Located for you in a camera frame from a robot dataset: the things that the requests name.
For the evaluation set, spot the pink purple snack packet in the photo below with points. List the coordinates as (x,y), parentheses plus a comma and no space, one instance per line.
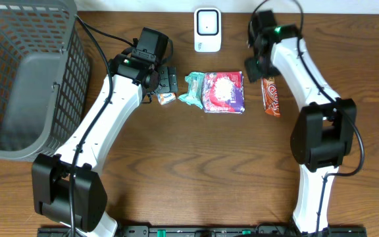
(223,92)

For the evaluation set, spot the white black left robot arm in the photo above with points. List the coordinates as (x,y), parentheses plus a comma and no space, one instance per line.
(66,186)

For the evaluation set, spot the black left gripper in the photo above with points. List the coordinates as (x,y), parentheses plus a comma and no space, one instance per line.
(168,79)

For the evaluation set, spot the teal snack wrapper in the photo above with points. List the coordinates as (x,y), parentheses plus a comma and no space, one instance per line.
(195,86)

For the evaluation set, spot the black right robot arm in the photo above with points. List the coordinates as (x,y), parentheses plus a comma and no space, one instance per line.
(325,128)

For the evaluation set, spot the orange chocolate bar wrapper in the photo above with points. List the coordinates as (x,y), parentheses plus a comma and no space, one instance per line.
(270,96)

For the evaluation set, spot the orange white snack packet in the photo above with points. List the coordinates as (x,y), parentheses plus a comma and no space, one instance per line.
(165,98)

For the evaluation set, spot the white barcode scanner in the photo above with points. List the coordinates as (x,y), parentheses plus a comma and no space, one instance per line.
(207,30)

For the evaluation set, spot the dark grey plastic basket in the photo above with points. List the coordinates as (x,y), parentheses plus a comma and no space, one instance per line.
(44,77)

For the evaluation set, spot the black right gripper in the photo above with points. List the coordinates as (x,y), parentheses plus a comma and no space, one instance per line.
(253,72)

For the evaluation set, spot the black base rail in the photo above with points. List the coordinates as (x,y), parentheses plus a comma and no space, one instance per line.
(262,230)

